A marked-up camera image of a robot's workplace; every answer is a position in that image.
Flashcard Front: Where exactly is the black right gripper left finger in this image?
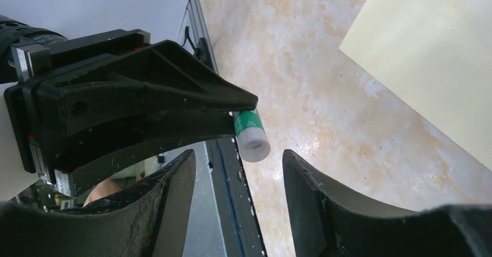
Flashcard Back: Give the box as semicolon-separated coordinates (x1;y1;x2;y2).
1;150;196;256

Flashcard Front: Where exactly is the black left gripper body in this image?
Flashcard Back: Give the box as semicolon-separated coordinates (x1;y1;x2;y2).
3;28;152;184

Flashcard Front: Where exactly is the cream yellow envelope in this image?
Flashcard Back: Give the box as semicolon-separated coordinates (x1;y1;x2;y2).
339;0;491;167

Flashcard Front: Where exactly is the aluminium frame rail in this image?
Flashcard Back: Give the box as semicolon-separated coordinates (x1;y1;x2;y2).
177;0;218;74

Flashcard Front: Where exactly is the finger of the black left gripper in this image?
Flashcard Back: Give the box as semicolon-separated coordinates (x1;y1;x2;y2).
36;41;258;136
41;111;236;197

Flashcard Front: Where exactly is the operator hand in background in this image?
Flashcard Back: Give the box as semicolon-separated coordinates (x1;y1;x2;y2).
83;178;121;207

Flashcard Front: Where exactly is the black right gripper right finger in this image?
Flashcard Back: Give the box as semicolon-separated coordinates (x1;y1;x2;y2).
283;149;491;256

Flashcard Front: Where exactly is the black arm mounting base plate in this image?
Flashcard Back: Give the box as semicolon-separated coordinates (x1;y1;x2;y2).
205;137;267;256

